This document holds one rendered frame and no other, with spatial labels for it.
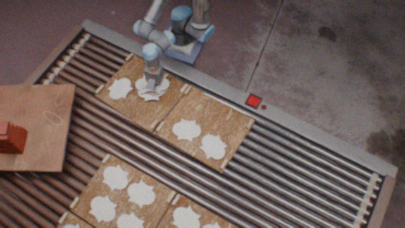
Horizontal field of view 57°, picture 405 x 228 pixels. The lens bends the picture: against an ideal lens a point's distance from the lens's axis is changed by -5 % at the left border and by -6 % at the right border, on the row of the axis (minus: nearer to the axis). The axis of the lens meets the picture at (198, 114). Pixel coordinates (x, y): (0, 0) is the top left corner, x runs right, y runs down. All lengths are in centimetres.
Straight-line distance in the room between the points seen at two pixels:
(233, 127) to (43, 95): 104
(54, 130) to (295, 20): 258
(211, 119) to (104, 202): 70
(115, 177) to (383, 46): 284
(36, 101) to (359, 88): 260
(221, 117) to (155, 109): 36
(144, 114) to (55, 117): 47
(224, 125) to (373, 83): 190
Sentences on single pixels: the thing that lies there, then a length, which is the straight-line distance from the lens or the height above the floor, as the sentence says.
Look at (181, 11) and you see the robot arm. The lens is 228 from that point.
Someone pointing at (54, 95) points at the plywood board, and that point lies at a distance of 220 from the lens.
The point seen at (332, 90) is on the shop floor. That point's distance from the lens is 349.
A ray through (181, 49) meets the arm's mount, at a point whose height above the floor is 91.
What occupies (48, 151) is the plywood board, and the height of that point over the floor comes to 104.
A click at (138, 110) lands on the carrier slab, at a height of 94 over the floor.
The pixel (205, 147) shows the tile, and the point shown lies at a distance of 202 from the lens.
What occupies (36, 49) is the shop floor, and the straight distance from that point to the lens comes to 387.
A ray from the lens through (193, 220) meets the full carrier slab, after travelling 190.
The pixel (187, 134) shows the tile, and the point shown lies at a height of 95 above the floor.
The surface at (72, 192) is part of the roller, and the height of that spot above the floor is 92.
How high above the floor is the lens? 280
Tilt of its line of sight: 62 degrees down
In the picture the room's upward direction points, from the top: straight up
